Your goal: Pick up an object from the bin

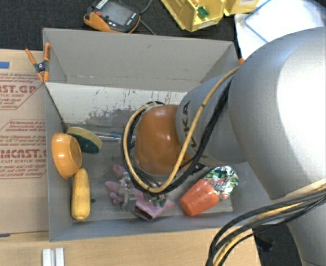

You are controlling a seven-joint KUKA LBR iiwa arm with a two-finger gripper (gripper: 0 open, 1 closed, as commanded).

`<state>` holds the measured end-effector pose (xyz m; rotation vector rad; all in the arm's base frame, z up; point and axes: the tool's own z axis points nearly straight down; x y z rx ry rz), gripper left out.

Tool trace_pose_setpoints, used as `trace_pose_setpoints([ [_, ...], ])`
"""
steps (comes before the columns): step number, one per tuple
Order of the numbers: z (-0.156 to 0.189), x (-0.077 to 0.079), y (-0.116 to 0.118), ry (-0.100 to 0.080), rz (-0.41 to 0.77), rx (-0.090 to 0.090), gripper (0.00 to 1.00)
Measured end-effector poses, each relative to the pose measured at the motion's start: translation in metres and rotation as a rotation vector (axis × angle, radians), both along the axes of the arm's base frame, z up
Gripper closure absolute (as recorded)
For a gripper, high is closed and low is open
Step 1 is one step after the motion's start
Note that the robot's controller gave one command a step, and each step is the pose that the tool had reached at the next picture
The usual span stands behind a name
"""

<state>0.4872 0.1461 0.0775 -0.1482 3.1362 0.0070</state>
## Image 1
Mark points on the yellow toy corn cob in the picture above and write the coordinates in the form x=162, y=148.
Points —
x=80, y=195

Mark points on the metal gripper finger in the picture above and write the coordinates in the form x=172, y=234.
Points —
x=126, y=179
x=130, y=199

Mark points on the green and white crumpled packet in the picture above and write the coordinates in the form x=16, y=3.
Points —
x=225, y=181

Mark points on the brown cardboard board, red print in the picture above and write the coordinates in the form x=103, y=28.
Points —
x=19, y=198

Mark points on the orange cup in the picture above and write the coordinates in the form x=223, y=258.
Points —
x=199, y=199

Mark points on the clear pen with blue tip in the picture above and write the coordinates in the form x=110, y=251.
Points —
x=110, y=137

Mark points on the yellow and green round sponge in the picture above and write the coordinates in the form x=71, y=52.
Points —
x=89, y=141

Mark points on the grey metal bin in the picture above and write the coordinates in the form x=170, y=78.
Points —
x=140, y=62

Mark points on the orange bowl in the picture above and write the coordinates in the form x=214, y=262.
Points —
x=64, y=154

